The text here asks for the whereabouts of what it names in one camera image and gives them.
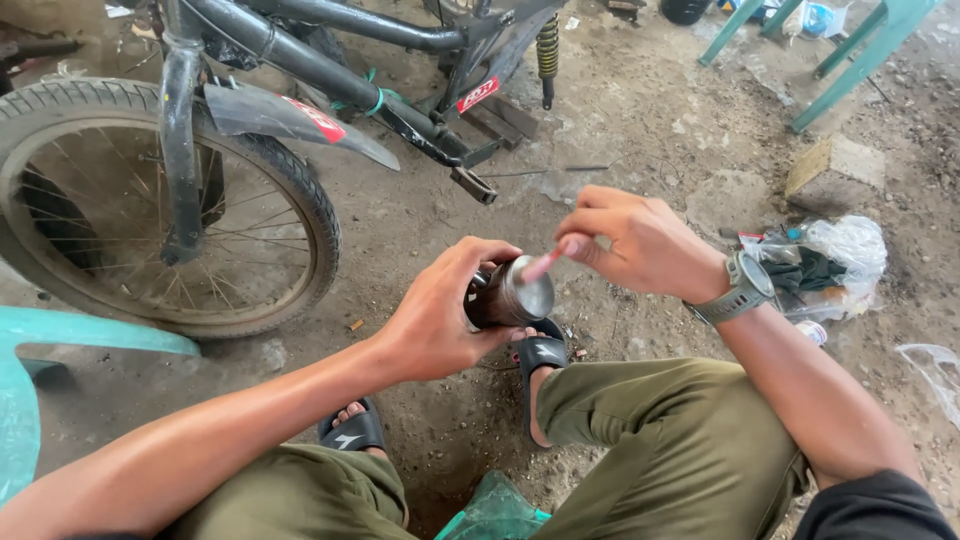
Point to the person's right hand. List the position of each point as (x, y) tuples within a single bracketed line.
[(645, 244)]

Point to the person's left hand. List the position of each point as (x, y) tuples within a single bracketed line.
[(431, 322)]

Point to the metal engine piston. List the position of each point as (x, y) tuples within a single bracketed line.
[(510, 296)]

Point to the pink toothbrush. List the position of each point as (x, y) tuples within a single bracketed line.
[(541, 264)]

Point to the grey wrist watch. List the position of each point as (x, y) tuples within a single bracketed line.
[(739, 289)]

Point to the black slide sandal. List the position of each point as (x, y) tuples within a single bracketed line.
[(354, 431), (541, 352)]

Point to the thin metal rod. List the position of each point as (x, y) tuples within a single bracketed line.
[(544, 171)]

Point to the clear plastic bag with rags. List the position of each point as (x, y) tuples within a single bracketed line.
[(825, 262)]

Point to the green plastic bag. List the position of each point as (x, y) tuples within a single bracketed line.
[(491, 514)]

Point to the concrete brick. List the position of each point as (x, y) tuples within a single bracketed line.
[(834, 174)]

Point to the olive green trousers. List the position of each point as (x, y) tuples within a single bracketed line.
[(637, 450)]

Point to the black tyre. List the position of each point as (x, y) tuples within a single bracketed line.
[(684, 9)]

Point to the black bicycle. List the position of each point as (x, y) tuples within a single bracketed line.
[(225, 150)]

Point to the heap of plastic wrappers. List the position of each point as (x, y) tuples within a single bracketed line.
[(802, 15)]

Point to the teal plastic chair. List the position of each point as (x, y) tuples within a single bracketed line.
[(52, 375), (847, 45)]

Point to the clear plastic sheet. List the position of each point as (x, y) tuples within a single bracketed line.
[(937, 379)]

